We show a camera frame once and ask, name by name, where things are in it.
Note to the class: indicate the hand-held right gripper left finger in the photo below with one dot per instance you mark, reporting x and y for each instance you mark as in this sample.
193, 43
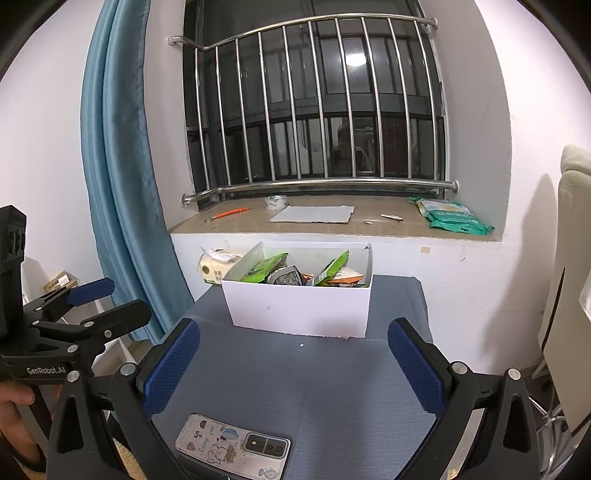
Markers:
173, 364

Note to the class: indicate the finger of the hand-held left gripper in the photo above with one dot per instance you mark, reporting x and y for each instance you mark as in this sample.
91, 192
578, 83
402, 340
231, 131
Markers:
124, 316
90, 290

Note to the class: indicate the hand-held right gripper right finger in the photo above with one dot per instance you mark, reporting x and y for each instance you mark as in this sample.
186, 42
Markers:
415, 364

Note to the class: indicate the orange and white snack packet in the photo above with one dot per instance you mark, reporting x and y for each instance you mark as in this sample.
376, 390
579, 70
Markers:
348, 277

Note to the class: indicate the white cardboard box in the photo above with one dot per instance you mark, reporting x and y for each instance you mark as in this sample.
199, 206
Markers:
295, 309

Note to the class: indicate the dark green snack packet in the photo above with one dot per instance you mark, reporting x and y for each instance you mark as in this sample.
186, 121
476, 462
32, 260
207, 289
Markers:
263, 267

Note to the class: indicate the dark grey snack packet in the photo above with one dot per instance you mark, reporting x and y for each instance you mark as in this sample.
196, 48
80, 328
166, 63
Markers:
288, 277

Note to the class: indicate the person's left forearm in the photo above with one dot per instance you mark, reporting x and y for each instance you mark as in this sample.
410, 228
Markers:
18, 464

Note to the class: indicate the person's left hand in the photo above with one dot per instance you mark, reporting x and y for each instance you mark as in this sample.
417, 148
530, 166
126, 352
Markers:
11, 410

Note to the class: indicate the small brown cardboard box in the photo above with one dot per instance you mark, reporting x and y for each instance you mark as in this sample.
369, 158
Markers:
60, 281

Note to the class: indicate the smartphone with cartoon case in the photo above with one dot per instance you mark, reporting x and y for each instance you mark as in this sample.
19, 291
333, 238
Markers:
217, 443

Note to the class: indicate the tissue pack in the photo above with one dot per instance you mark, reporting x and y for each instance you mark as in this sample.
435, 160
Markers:
214, 270

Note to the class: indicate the blue curtain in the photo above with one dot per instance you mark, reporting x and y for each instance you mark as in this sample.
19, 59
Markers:
124, 161

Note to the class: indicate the green wet wipes pack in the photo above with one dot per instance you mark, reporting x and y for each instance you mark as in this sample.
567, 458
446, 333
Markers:
452, 219

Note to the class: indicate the beige stone windowsill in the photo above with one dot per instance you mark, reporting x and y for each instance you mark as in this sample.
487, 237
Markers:
323, 230

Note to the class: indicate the grey cardboard sheet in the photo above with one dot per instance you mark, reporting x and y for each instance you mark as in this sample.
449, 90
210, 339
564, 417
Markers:
314, 214

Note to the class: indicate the white tape roll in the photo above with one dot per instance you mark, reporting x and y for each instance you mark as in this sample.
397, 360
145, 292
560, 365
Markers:
276, 203

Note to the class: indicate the white office chair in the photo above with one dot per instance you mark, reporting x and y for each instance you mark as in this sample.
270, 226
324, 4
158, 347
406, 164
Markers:
572, 230

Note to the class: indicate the dark glass window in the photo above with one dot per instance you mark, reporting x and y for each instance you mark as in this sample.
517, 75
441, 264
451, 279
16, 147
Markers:
276, 69

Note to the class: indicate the steel window guard rail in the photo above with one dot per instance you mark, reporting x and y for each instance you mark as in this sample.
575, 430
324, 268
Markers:
323, 184

